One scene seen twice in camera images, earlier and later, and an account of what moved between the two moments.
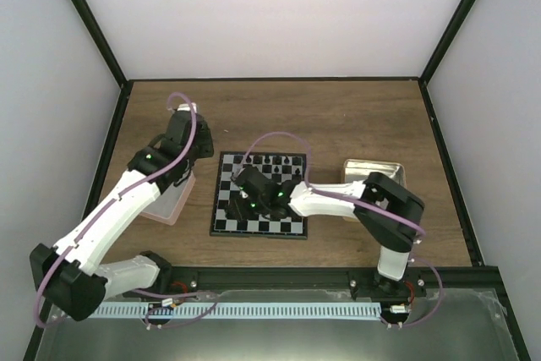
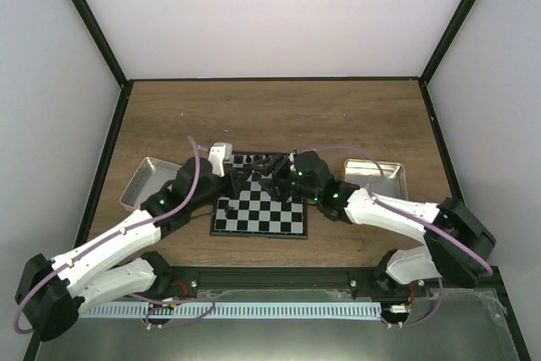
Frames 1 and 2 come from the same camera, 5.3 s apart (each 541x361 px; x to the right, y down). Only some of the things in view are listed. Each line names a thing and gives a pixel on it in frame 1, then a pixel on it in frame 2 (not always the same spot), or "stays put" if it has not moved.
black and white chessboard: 280,166 stays put
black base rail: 432,282 stays put
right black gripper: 241,213 → 277,193
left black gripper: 208,150 → 236,182
